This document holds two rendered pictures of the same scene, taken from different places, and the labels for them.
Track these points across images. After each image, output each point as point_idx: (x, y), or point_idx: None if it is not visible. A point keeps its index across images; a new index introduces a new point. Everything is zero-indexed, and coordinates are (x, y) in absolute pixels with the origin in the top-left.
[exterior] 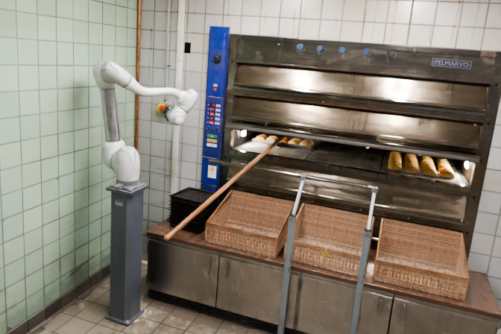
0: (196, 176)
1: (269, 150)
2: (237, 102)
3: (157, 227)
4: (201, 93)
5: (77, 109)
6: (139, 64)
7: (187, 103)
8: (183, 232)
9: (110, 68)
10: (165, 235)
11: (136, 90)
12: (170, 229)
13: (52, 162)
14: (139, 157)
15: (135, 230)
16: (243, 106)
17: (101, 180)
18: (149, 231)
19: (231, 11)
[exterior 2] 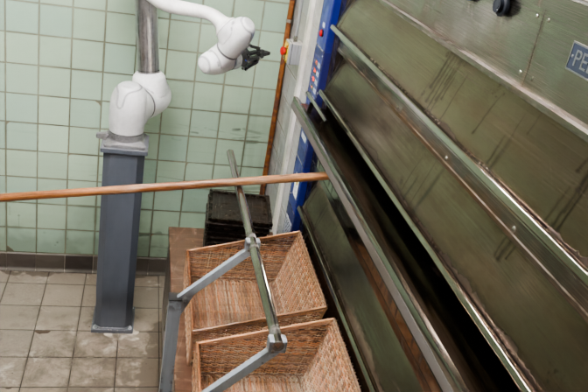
0: None
1: (318, 178)
2: (339, 67)
3: (190, 231)
4: None
5: None
6: None
7: (223, 39)
8: (194, 255)
9: None
10: (172, 243)
11: None
12: (196, 241)
13: (91, 78)
14: (276, 127)
15: (114, 207)
16: (340, 77)
17: (187, 134)
18: (171, 228)
19: None
